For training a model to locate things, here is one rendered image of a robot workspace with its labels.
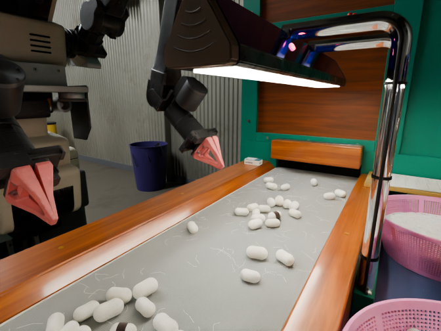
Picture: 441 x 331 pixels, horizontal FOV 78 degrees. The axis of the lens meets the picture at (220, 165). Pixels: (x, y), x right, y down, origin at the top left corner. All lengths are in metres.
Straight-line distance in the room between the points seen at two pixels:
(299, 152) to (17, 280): 0.83
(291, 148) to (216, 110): 1.95
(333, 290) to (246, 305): 0.12
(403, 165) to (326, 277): 0.64
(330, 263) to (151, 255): 0.30
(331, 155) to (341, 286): 0.60
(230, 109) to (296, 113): 1.77
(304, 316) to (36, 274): 0.37
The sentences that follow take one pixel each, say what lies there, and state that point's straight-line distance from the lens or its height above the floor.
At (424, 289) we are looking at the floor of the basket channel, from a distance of 0.65.
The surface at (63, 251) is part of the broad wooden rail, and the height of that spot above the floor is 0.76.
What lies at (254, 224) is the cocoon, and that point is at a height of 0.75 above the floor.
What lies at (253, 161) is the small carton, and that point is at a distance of 1.02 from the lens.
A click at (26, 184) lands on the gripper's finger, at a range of 0.41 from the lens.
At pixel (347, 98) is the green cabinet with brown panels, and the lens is 1.02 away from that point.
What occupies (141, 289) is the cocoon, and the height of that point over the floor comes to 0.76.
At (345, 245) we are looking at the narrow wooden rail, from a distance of 0.53.
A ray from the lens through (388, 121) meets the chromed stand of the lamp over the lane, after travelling 0.43.
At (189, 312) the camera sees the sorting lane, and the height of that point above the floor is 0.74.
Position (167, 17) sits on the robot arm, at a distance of 0.73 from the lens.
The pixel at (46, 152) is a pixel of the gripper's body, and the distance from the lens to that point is 0.45.
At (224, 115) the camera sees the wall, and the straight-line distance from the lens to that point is 2.83.
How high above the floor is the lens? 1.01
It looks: 14 degrees down
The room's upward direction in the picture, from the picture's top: straight up
